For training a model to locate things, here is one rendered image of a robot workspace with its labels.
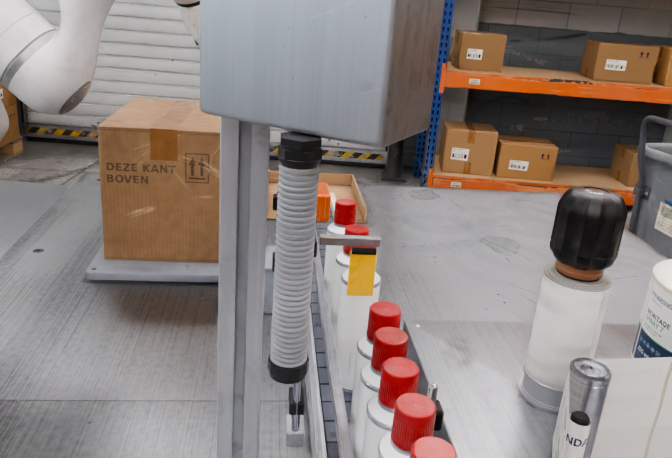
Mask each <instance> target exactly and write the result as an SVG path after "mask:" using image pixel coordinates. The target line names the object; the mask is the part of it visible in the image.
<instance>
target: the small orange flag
mask: <svg viewBox="0 0 672 458"><path fill-rule="evenodd" d="M376 259H377V250H376V248H365V247H352V248H351V251H350V260H349V271H348V282H347V294H346V295H347V296H373V288H374V279H375V269H376Z"/></svg>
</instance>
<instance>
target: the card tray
mask: <svg viewBox="0 0 672 458"><path fill-rule="evenodd" d="M278 172H279V171H269V180H268V206H267V220H276V214H277V210H273V195H274V194H277V191H278V182H279V180H278V176H279V173H278ZM318 178H319V182H324V183H327V184H328V187H329V191H330V193H334V194H335V198H336V200H337V199H342V198H346V199H352V200H354V201H356V203H357V207H356V219H355V220H356V222H355V223H366V214H367V207H366V205H365V202H364V200H363V198H362V195H361V193H360V190H359V188H358V185H357V183H356V180H355V178H354V176H353V174H337V173H319V176H318Z"/></svg>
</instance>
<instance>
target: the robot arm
mask: <svg viewBox="0 0 672 458"><path fill-rule="evenodd" d="M114 1H115V0H58V2H59V7H60V14H61V22H60V28H59V30H57V29H56V28H55V27H54V26H53V25H52V24H50V23H49V22H48V21H47V20H46V19H45V18H44V17H43V16H42V15H41V14H40V13H39V12H37V11H36V10H35V9H34V8H33V7H32V6H31V5H30V4H29V3H28V2H26V1H25V0H0V83H1V84H2V85H3V86H4V87H6V88H7V89H8V90H9V91H10V92H11V93H12V94H14V95H15V96H16V97H17V98H18V99H19V100H20V101H22V102H23V103H24V104H25V105H27V106H28V107H30V108H31V109H33V110H35V111H37V112H39V113H42V114H46V115H51V116H55V115H61V114H65V113H67V112H70V111H72V110H73V109H74V108H75V107H76V106H78V104H79V103H80V102H82V101H83V100H84V98H85V96H86V95H87V93H88V91H89V90H90V87H91V84H92V81H93V78H94V74H95V69H96V64H97V58H98V52H99V45H100V39H101V34H102V29H103V26H104V23H105V20H106V18H107V15H108V13H109V11H110V9H111V7H112V5H113V3H114ZM173 1H174V2H175V3H176V4H177V5H178V6H179V9H180V13H181V16H182V19H183V22H184V25H185V27H186V29H187V30H188V32H189V33H190V34H191V35H192V37H193V38H194V41H195V44H196V45H200V0H173ZM8 128H9V118H8V115H7V112H6V110H5V107H4V105H3V103H2V101H1V98H0V141H1V140H2V139H3V137H4V136H5V134H6V133H7V131H8Z"/></svg>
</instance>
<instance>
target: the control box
mask: <svg viewBox="0 0 672 458"><path fill-rule="evenodd" d="M444 1H445V0H200V109H201V111H202V112H203V113H206V114H210V115H215V116H220V117H225V118H230V119H235V120H240V121H245V122H250V123H254V124H259V125H264V126H269V127H274V128H279V129H284V130H289V131H294V132H299V133H304V134H308V135H313V136H318V137H323V138H328V139H333V140H338V141H343V142H348V143H353V144H358V145H362V146H367V147H372V148H377V149H380V148H384V147H386V146H389V145H391V144H393V143H396V142H398V141H401V140H403V139H406V138H408V137H410V136H413V135H415V134H418V133H420V132H423V131H425V130H427V129H428V127H429V122H430V114H431V106H432V98H433V90H434V82H435V74H436V66H437V58H438V50H439V42H440V33H441V25H442V17H443V9H444Z"/></svg>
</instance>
